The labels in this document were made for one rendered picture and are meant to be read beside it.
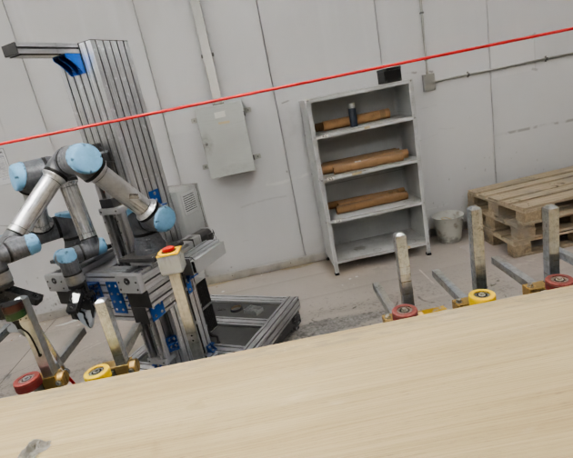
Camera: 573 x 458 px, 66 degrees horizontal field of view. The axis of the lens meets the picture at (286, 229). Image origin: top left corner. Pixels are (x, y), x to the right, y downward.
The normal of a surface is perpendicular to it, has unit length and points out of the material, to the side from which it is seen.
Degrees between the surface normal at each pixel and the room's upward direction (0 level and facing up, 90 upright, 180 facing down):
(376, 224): 90
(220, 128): 90
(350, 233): 90
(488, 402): 0
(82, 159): 84
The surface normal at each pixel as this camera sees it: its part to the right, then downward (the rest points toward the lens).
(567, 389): -0.19, -0.94
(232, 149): 0.10, 0.27
